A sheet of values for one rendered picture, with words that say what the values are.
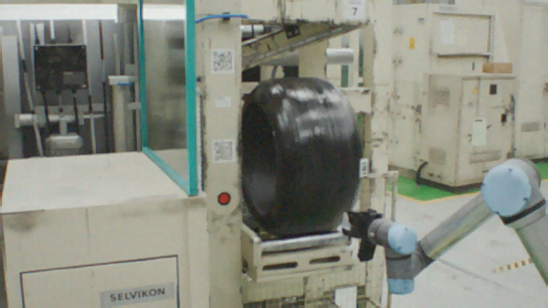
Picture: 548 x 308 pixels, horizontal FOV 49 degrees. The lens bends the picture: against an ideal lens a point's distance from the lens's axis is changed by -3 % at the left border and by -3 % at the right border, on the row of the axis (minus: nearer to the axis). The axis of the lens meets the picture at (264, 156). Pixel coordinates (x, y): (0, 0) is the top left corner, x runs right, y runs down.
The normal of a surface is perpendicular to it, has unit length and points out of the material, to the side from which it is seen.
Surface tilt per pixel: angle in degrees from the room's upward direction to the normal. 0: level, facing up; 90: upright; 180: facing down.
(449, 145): 90
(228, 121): 90
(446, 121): 90
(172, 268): 90
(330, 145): 74
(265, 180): 59
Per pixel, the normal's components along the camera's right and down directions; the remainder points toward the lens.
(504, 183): -0.62, 0.04
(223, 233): 0.36, 0.17
